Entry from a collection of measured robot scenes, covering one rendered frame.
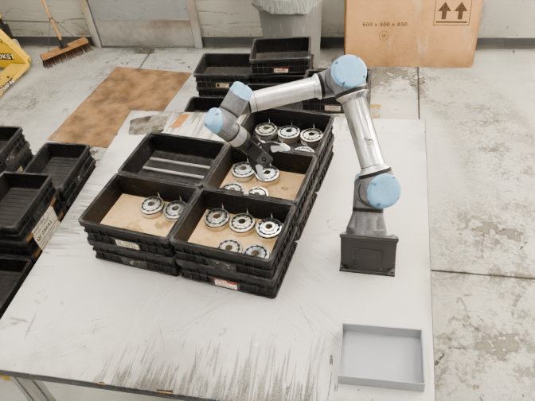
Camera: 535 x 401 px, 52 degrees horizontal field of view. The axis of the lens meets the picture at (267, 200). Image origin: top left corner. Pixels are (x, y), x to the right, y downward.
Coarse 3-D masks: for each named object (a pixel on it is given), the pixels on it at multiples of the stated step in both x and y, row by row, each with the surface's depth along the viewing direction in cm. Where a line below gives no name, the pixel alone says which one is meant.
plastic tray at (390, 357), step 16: (352, 336) 189; (368, 336) 188; (384, 336) 188; (400, 336) 187; (416, 336) 186; (352, 352) 184; (368, 352) 184; (384, 352) 183; (400, 352) 182; (416, 352) 182; (352, 368) 180; (368, 368) 179; (384, 368) 179; (400, 368) 178; (416, 368) 178; (352, 384) 176; (368, 384) 175; (384, 384) 173; (400, 384) 171; (416, 384) 170
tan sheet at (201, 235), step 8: (200, 224) 217; (200, 232) 214; (208, 232) 214; (216, 232) 213; (224, 232) 213; (192, 240) 211; (200, 240) 211; (208, 240) 211; (216, 240) 210; (240, 240) 209; (248, 240) 209; (256, 240) 208
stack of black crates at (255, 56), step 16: (256, 48) 380; (272, 48) 379; (288, 48) 378; (304, 48) 377; (256, 64) 358; (272, 64) 358; (288, 64) 357; (304, 64) 356; (256, 80) 368; (272, 80) 366; (288, 80) 364
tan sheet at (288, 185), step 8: (280, 176) 234; (288, 176) 234; (296, 176) 233; (304, 176) 233; (224, 184) 234; (240, 184) 233; (248, 184) 232; (256, 184) 232; (280, 184) 231; (288, 184) 230; (296, 184) 230; (272, 192) 227; (280, 192) 227; (288, 192) 227; (296, 192) 226
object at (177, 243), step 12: (216, 192) 216; (228, 192) 215; (192, 204) 212; (288, 204) 207; (180, 240) 198; (276, 240) 194; (216, 252) 194; (228, 252) 192; (276, 252) 192; (264, 264) 189
